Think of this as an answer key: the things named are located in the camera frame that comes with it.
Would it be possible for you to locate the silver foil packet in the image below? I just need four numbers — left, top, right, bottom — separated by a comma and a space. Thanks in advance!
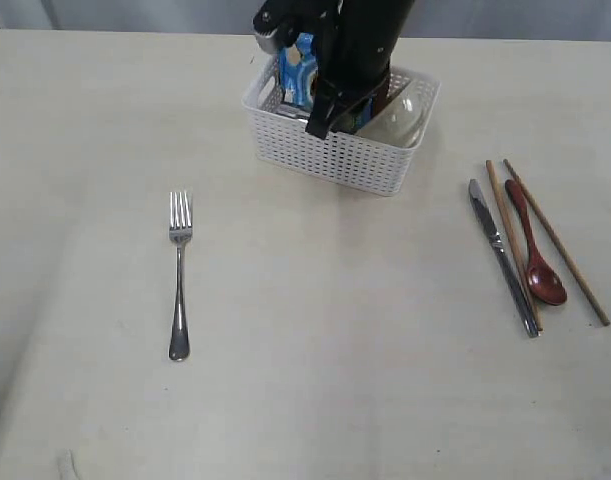
276, 103, 310, 121

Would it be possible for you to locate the silver table knife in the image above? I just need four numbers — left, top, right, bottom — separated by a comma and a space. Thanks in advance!
468, 179, 539, 338

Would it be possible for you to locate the blue chips bag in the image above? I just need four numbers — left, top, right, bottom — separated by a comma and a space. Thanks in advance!
278, 33, 357, 134

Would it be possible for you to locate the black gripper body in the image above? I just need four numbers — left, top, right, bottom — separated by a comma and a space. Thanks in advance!
314, 0, 414, 95

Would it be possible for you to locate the white perforated plastic basket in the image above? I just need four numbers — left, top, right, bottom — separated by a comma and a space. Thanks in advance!
242, 57, 441, 196

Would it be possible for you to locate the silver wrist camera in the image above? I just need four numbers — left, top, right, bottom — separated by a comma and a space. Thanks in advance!
251, 0, 344, 53

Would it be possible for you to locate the wooden chopstick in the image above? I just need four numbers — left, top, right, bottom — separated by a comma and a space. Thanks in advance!
503, 159, 611, 326
485, 160, 543, 333

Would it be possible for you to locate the silver fork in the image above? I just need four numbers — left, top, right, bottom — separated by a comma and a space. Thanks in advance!
168, 191, 193, 361

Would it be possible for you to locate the white ceramic bowl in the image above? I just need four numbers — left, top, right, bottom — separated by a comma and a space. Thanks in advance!
356, 83, 425, 148

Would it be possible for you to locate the dark red wooden spoon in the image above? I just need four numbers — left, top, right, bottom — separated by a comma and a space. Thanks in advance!
505, 179, 567, 306

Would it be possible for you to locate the brown round plate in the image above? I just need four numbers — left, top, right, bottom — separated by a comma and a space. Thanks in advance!
371, 79, 389, 118

